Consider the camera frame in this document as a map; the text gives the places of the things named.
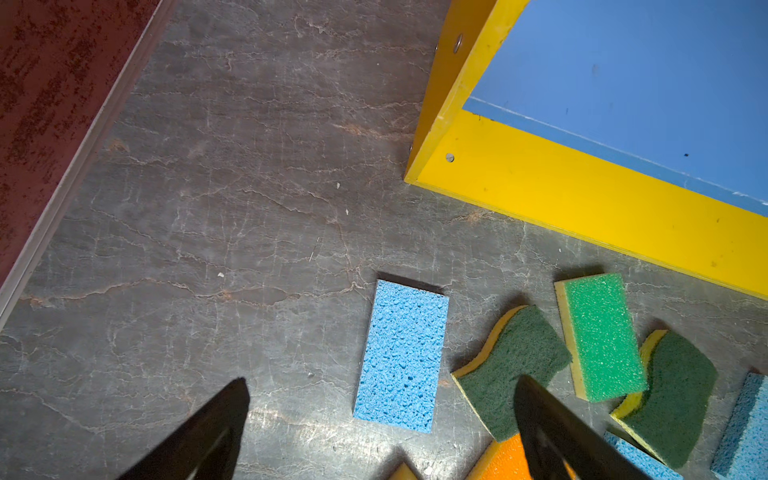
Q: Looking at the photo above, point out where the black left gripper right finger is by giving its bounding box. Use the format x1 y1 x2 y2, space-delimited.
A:
514 375 647 479

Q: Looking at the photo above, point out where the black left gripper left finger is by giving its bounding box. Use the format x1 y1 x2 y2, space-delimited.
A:
120 377 250 479

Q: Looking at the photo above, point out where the orange sponge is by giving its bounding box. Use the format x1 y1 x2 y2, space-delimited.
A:
464 433 578 480

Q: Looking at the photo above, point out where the blue sponge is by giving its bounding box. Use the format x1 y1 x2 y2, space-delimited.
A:
710 372 767 479
604 431 683 480
353 279 449 433

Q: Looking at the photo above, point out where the yellow wooden two-tier shelf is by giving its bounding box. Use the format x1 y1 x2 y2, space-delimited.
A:
405 1 767 298

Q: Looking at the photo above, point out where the bright green yellow sponge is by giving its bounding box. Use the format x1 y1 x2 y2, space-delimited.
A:
554 273 648 403

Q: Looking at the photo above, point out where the dark green wavy sponge left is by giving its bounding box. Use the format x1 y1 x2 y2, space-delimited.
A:
452 305 572 442

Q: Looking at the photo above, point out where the dark green wavy sponge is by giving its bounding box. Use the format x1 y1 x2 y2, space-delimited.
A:
611 329 718 469
452 305 572 442

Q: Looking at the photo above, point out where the dark green wavy sponge right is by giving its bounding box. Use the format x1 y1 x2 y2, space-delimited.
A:
611 329 718 469

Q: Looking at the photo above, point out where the yellow sponge front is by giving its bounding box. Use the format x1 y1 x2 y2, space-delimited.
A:
388 461 419 480

